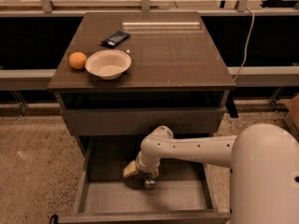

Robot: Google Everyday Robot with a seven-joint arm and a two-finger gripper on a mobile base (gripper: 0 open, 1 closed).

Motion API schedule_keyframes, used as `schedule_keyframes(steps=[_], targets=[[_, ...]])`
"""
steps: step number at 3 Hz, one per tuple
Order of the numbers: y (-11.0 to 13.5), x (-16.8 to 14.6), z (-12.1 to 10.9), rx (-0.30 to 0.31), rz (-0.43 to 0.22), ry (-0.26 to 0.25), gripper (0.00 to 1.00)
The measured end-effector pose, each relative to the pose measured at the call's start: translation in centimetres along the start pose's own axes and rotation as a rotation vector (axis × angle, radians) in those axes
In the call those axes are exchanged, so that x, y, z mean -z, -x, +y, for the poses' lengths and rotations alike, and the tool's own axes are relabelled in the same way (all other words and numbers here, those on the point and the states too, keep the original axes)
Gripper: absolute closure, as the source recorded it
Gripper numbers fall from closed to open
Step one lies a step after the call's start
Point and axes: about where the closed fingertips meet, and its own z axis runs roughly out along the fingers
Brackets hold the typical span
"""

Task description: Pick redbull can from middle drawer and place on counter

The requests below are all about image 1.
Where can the grey drawer cabinet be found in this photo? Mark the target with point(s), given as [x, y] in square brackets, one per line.
[175, 64]

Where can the orange fruit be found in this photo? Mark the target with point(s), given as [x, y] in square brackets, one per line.
[77, 60]

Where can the metal railing frame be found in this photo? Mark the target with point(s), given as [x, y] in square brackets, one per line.
[27, 26]

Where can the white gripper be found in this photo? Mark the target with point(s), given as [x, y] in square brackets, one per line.
[145, 166]

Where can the open middle drawer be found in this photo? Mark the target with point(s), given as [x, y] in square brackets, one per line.
[182, 194]

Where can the crushed silver redbull can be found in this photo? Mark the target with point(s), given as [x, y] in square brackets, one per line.
[149, 181]

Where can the closed top drawer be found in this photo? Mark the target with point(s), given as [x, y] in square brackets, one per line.
[92, 122]

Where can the dark blue snack packet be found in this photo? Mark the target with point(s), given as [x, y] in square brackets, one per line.
[115, 39]

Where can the white bowl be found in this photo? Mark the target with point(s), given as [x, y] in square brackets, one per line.
[108, 64]

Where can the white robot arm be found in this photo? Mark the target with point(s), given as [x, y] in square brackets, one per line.
[264, 164]

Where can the cardboard box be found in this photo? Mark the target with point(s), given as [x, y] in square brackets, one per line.
[292, 117]

